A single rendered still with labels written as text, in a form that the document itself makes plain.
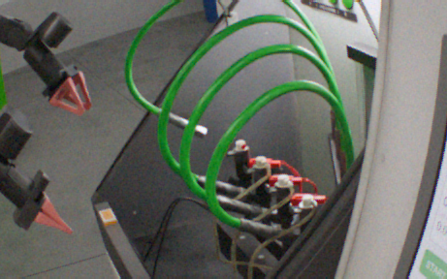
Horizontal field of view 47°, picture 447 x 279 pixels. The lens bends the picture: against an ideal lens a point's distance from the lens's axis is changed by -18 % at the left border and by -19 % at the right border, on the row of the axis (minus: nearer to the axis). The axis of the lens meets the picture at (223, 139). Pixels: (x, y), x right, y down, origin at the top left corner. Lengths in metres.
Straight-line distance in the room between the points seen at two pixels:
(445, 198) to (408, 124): 0.12
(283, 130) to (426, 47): 0.89
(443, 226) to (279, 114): 0.91
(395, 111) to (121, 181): 0.82
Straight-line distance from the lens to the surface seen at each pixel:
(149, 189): 1.40
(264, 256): 1.05
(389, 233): 0.72
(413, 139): 0.67
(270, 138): 1.47
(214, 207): 0.81
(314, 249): 0.79
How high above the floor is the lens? 1.59
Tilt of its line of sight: 24 degrees down
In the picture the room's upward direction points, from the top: 8 degrees counter-clockwise
